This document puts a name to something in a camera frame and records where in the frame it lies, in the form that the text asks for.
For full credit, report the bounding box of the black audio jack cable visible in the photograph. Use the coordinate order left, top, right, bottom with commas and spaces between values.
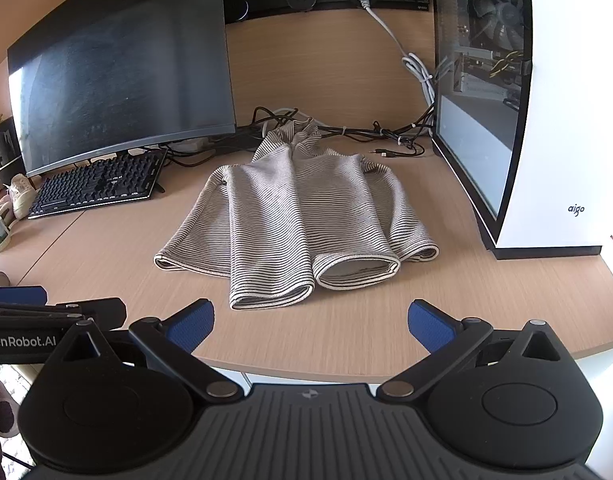
369, 146, 426, 159

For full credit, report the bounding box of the black mechanical keyboard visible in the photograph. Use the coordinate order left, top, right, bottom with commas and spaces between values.
27, 147, 168, 220

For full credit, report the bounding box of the white sneaker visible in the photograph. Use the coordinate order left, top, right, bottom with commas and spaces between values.
3, 174, 38, 221

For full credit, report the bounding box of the black curved monitor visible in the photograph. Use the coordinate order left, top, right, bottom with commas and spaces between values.
6, 0, 237, 178

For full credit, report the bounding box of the black desktop speaker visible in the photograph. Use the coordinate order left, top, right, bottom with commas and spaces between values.
0, 115, 26, 187

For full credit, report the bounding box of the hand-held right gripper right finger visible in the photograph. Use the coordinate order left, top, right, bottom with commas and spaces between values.
377, 299, 579, 402

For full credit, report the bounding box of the black cable bundle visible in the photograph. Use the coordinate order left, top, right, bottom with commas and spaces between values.
166, 105, 437, 161

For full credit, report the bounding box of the striped cream shirt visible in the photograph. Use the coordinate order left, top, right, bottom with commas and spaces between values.
154, 117, 440, 312

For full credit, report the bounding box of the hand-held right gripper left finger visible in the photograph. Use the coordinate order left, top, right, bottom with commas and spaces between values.
45, 298, 240, 402

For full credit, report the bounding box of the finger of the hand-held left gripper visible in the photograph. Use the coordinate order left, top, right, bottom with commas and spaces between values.
46, 297, 128, 332
0, 286, 50, 311

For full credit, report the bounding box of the white computer case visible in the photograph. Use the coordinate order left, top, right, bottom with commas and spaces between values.
429, 0, 613, 261

